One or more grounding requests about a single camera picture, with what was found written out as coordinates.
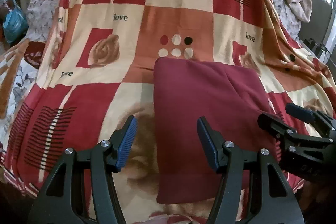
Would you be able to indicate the blue plastic bag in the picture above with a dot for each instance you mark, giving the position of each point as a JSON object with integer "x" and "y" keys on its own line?
{"x": 13, "y": 21}

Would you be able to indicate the floral white bedsheet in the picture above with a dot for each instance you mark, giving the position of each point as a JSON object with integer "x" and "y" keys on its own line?
{"x": 40, "y": 16}

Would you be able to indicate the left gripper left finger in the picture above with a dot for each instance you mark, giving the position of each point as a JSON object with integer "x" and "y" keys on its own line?
{"x": 80, "y": 187}

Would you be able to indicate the orange brown patterned quilt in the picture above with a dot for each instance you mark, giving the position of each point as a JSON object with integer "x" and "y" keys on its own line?
{"x": 27, "y": 50}

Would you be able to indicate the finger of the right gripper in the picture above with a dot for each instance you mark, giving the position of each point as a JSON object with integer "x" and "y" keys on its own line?
{"x": 274, "y": 126}
{"x": 298, "y": 112}

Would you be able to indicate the red cream patchwork blanket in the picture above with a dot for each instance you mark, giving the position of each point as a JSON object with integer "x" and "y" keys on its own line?
{"x": 97, "y": 69}

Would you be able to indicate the maroon red sweater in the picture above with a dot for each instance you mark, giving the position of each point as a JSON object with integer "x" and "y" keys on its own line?
{"x": 231, "y": 98}

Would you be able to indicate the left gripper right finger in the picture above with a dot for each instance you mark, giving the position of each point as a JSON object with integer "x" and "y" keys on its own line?
{"x": 270, "y": 198}

